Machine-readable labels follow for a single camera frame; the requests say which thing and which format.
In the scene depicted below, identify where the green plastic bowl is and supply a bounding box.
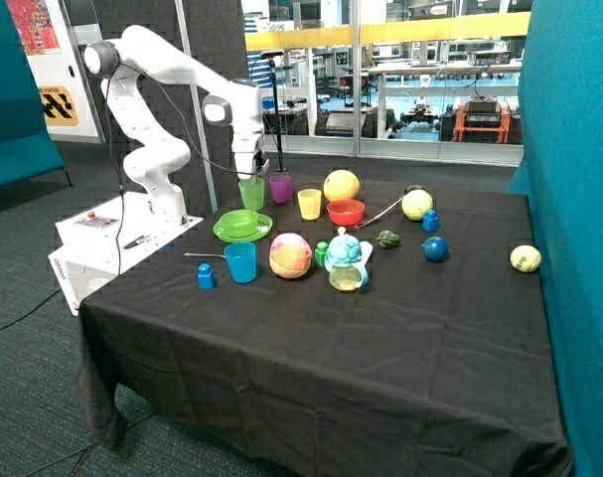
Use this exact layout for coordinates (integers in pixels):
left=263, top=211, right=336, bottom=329
left=220, top=209, right=258, bottom=239

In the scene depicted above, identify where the black metal ladle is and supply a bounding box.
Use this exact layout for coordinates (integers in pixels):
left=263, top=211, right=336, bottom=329
left=353, top=184, right=423, bottom=230

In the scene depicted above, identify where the yellow green softball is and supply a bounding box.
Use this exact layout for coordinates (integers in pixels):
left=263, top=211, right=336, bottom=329
left=401, top=190, right=433, bottom=222

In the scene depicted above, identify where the green toy block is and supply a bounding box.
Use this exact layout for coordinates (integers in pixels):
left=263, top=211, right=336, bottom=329
left=314, top=241, right=328, bottom=267

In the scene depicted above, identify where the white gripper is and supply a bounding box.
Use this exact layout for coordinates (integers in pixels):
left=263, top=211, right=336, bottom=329
left=231, top=132, right=269, bottom=179

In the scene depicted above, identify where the yellow orange ball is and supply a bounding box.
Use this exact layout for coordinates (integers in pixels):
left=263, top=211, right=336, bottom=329
left=323, top=170, right=360, bottom=202

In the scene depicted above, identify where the green plastic cup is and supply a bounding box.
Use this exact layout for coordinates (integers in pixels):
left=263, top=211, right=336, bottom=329
left=238, top=176, right=265, bottom=212

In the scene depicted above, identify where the blue toy block rear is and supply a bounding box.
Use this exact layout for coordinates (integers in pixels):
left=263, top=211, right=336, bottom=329
left=422, top=209, right=439, bottom=233

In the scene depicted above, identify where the dark blue ball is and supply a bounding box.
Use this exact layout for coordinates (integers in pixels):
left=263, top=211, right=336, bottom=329
left=422, top=236, right=449, bottom=262

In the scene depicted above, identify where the red plastic bowl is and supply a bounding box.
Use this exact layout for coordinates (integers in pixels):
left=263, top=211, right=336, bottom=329
left=327, top=199, right=366, bottom=227

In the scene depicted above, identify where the metal spoon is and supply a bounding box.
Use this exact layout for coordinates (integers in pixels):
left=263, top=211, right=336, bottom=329
left=183, top=252, right=226, bottom=259

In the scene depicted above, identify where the teal partition right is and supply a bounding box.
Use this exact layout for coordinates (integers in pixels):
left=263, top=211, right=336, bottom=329
left=509, top=1, right=603, bottom=476

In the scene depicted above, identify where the yellow plastic cup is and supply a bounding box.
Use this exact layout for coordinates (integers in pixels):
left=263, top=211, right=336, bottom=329
left=297, top=189, right=323, bottom=221

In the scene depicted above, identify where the purple plastic cup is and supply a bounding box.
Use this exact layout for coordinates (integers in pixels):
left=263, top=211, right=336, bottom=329
left=269, top=174, right=292, bottom=204

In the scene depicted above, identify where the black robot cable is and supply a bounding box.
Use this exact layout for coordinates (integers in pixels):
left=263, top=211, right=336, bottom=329
left=103, top=62, right=252, bottom=277

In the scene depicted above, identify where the teal sofa left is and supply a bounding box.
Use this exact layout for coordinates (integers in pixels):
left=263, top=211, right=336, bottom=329
left=0, top=1, right=66, bottom=188

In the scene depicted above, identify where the red wall poster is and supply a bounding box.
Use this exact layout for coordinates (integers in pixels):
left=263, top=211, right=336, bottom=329
left=6, top=0, right=62, bottom=56

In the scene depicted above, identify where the blue toy block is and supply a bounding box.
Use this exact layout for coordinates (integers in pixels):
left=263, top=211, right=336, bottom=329
left=197, top=263, right=217, bottom=290
left=422, top=209, right=439, bottom=233

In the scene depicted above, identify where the green plastic plate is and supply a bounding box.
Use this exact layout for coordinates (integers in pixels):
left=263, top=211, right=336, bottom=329
left=213, top=213, right=273, bottom=243

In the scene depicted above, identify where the light blue toy bottle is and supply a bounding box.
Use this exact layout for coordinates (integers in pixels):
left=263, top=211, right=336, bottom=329
left=325, top=227, right=373, bottom=291

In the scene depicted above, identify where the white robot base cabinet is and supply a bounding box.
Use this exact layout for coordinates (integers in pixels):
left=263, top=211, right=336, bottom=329
left=49, top=192, right=202, bottom=315

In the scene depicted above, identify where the blue plastic cup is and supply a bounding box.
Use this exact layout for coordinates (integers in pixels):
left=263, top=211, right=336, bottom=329
left=224, top=241, right=257, bottom=284

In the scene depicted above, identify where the yellow tennis ball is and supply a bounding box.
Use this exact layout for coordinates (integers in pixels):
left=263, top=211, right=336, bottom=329
left=510, top=244, right=542, bottom=273

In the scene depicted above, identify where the green toy pepper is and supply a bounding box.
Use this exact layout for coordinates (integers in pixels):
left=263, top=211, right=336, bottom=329
left=377, top=230, right=401, bottom=249

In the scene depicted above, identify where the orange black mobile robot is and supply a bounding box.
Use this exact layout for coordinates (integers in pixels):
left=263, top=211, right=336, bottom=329
left=439, top=95, right=523, bottom=145

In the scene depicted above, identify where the blue toy block front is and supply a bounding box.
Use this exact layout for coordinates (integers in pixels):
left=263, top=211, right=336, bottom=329
left=197, top=263, right=217, bottom=290

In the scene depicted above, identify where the yellow black sign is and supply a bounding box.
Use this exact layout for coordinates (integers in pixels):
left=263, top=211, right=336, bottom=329
left=39, top=85, right=78, bottom=127

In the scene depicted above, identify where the pink yellow plush ball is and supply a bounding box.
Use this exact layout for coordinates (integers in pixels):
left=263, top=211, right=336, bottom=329
left=269, top=233, right=312, bottom=279

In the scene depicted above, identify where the black tablecloth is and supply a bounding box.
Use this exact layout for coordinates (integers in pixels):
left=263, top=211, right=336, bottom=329
left=75, top=189, right=574, bottom=476

